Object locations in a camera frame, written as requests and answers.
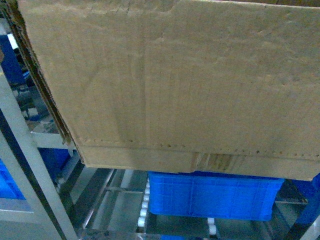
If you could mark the large cardboard box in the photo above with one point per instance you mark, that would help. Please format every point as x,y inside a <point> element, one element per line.
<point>178,86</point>

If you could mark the white shelf upright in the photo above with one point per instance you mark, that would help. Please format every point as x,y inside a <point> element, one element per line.
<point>20,155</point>

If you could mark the blue plastic crate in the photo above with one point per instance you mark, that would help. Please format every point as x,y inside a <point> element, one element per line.
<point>213,195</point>
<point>8,187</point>

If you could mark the blue plastic crate left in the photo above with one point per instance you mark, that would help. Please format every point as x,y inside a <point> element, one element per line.
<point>8,187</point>

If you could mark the steel shelf frame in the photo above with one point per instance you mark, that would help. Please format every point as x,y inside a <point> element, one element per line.
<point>107,204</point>

